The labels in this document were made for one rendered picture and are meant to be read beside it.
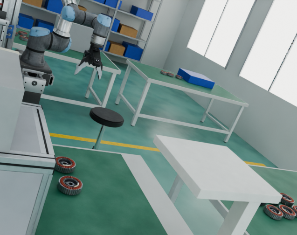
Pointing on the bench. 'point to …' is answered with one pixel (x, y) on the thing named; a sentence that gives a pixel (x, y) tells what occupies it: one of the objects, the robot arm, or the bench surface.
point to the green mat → (98, 199)
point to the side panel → (44, 187)
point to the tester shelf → (28, 144)
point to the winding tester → (5, 96)
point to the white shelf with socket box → (218, 179)
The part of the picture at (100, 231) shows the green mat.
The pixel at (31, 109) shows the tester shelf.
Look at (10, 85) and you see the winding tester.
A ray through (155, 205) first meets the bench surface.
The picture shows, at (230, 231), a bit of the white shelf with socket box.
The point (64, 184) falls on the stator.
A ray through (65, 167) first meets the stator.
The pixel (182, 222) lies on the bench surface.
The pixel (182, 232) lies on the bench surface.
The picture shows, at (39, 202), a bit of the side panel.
